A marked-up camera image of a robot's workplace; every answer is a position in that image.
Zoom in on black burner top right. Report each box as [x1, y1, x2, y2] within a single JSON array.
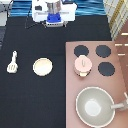
[[96, 45, 111, 58]]

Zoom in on black table mat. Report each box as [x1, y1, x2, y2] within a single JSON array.
[[0, 15, 110, 128]]

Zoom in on cream slotted spatula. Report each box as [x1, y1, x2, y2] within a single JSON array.
[[7, 51, 18, 73]]

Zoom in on black burner top left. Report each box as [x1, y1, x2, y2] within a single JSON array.
[[74, 45, 89, 57]]

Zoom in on black burner bottom right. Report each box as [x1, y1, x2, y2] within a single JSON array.
[[98, 62, 115, 76]]

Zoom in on white gripper body blue ring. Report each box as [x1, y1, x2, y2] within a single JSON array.
[[33, 7, 76, 28]]

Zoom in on grey wok pan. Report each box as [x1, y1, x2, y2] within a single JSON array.
[[75, 87, 128, 128]]

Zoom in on black burner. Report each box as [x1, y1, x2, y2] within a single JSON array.
[[98, 62, 115, 76], [96, 45, 111, 58], [74, 45, 89, 57]]

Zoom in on pink pot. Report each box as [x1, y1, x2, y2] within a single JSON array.
[[74, 55, 92, 77]]

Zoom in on pink stove board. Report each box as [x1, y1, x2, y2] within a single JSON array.
[[66, 41, 128, 128]]

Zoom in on cream round plate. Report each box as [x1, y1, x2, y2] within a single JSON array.
[[33, 58, 53, 76]]

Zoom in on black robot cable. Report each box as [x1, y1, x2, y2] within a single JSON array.
[[24, 6, 46, 30]]

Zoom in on pink pot lid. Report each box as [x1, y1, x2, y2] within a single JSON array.
[[75, 55, 92, 72]]

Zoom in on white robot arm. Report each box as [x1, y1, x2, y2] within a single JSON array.
[[32, 0, 77, 27]]

